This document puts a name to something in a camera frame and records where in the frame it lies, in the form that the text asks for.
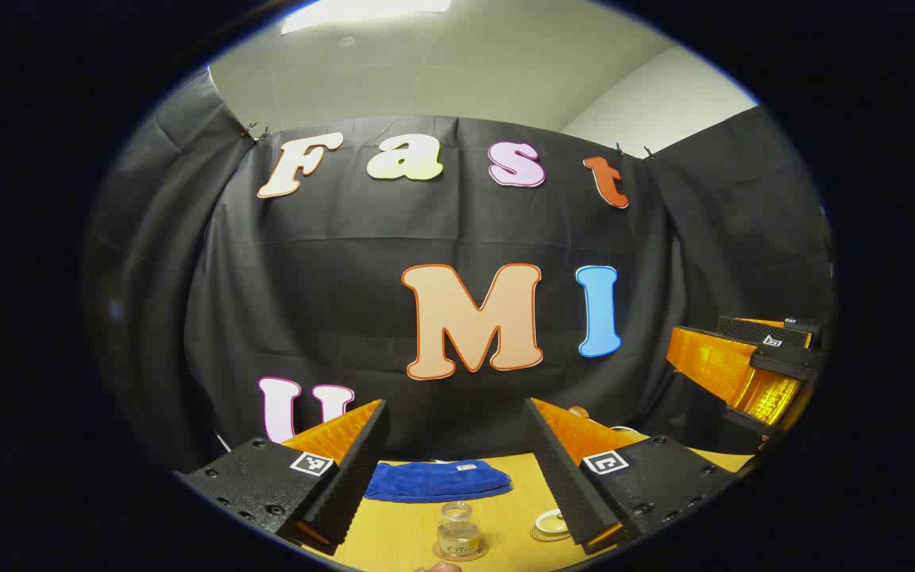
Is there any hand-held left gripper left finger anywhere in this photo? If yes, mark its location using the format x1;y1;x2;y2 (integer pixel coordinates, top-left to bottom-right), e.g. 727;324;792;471
176;399;392;556

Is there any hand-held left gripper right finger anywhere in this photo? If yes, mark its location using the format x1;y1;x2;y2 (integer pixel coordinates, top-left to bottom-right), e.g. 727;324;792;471
522;397;737;556

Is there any cream ceramic teacup lid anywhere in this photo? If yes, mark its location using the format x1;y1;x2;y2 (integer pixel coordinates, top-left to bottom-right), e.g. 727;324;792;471
531;508;572;535

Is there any round cork coaster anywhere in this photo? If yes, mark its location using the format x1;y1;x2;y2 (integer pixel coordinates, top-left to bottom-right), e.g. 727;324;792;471
431;539;490;563

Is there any clear plastic water bottle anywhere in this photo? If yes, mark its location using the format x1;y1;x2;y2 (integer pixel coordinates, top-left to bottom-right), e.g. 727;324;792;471
435;501;484;557

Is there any blue folded towel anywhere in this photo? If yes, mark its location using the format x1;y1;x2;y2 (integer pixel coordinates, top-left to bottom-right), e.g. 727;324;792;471
364;459;512;503

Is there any black backdrop cloth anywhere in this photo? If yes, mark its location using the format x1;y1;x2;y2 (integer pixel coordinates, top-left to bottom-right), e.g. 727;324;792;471
84;68;836;477

